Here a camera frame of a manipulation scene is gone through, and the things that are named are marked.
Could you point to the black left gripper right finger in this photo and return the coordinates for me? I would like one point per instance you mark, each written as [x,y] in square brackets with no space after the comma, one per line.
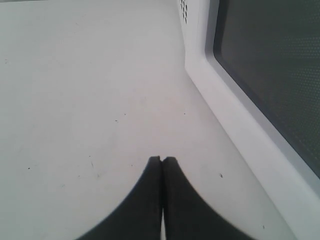
[186,215]

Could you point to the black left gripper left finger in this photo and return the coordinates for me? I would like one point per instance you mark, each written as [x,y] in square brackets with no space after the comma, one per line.
[139,216]

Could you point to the white microwave door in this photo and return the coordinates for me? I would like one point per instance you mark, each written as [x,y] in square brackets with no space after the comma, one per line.
[263,86]

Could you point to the white microwave oven body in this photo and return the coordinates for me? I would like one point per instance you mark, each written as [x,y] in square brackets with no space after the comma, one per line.
[198,20]

